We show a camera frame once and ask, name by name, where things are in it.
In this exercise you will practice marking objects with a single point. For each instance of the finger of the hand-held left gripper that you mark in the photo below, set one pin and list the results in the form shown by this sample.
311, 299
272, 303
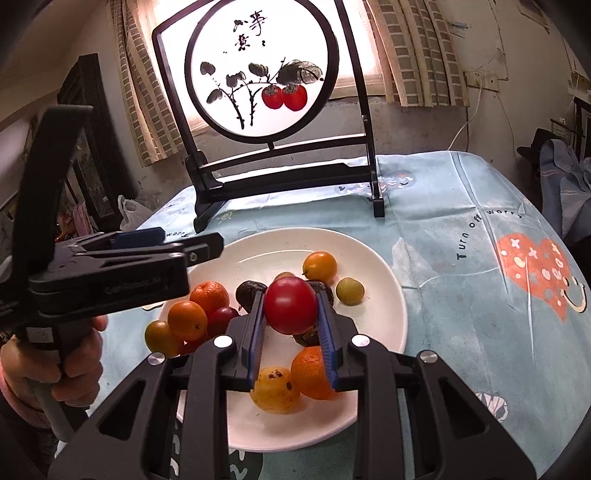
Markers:
203, 249
138, 236

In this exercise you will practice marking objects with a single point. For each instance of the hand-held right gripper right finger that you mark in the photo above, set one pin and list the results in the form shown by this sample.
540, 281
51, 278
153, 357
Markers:
328, 346

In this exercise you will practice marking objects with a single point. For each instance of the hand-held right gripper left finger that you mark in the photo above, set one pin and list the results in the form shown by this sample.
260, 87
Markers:
256, 350

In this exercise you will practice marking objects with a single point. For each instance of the white plate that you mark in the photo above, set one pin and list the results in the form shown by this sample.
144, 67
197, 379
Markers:
369, 332

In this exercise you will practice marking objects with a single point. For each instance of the large red tomato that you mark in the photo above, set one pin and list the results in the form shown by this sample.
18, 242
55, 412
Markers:
291, 304

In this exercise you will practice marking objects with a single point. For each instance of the small yellow plum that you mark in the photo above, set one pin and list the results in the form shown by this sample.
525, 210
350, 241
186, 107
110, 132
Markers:
284, 275

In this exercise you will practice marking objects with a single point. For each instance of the person's left forearm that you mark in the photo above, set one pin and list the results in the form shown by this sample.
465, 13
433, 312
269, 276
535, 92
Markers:
18, 410

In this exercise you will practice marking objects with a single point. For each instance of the person's left hand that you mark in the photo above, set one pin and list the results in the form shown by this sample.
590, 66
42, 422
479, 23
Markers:
83, 378

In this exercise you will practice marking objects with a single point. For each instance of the white plastic bag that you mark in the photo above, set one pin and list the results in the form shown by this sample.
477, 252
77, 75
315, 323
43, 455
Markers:
134, 214

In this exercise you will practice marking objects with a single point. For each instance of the spotted yellow loquat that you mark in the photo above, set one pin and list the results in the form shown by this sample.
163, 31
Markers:
275, 390

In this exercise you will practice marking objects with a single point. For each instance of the small dark red cherry tomato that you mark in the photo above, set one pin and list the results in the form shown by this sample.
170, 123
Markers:
224, 318

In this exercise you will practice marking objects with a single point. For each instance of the small yellow-green plum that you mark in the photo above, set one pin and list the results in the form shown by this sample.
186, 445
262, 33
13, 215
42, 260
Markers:
349, 290

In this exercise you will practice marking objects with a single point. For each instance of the green-orange citrus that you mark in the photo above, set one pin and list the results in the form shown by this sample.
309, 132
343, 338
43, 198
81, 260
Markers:
159, 337

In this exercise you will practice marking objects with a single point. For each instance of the small smooth orange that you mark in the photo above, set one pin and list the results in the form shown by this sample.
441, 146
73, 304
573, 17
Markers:
187, 320

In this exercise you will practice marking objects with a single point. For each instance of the large smooth orange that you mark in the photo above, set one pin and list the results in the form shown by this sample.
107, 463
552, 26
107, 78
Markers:
319, 266

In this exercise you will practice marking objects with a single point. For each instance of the dark framed painting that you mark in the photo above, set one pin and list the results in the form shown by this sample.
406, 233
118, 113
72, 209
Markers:
92, 152

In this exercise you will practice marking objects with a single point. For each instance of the checked curtain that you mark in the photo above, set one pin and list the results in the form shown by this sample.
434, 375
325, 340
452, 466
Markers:
138, 101
415, 50

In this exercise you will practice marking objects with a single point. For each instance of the round painted table screen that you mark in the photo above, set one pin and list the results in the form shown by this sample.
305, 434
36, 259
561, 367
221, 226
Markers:
258, 55

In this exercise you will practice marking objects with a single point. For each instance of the bright window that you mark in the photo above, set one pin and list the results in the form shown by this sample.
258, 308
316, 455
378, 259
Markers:
346, 81

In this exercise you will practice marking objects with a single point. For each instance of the pile of blue clothes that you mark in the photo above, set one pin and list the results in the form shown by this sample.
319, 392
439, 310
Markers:
563, 184

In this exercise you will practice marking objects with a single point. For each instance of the white wall socket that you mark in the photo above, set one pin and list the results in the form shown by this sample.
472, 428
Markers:
481, 79

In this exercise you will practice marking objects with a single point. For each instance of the white wall vent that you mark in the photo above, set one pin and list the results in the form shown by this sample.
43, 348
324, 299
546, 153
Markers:
536, 14

